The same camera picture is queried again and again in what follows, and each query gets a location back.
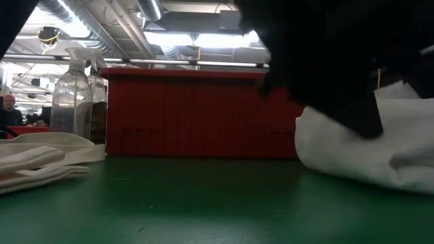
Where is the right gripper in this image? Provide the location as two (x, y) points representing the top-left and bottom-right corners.
(237, 0), (434, 140)

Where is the clear spray bottle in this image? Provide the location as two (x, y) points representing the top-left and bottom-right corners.
(50, 47), (102, 140)

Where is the long ceiling light bar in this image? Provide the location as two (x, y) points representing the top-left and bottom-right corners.
(1, 54), (271, 71)

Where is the grey ceiling box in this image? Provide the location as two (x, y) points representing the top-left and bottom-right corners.
(219, 9), (242, 32)

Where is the red crate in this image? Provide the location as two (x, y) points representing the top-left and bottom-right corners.
(5, 125), (50, 136)

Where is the white linen shirt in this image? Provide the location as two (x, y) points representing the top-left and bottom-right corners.
(294, 80), (434, 195)

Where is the red plastic laundry bin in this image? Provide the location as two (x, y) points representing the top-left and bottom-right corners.
(100, 67), (306, 159)

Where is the white canvas tote bag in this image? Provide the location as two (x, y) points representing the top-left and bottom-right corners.
(0, 131), (106, 196)

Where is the person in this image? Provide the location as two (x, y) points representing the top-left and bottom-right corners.
(25, 106), (52, 128)
(0, 94), (24, 127)

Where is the green table mat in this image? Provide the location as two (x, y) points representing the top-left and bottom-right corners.
(0, 155), (434, 244)

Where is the black ceiling cable reel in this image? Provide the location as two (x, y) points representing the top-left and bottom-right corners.
(37, 26), (62, 45)

